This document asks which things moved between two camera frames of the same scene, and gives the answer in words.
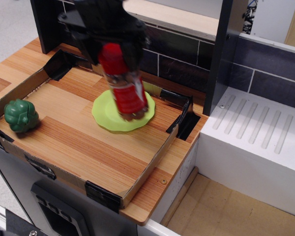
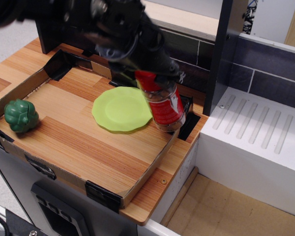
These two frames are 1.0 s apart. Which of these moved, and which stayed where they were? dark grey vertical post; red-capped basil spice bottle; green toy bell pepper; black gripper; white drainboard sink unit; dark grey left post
Moved: red-capped basil spice bottle; black gripper
Stayed: green toy bell pepper; dark grey left post; white drainboard sink unit; dark grey vertical post
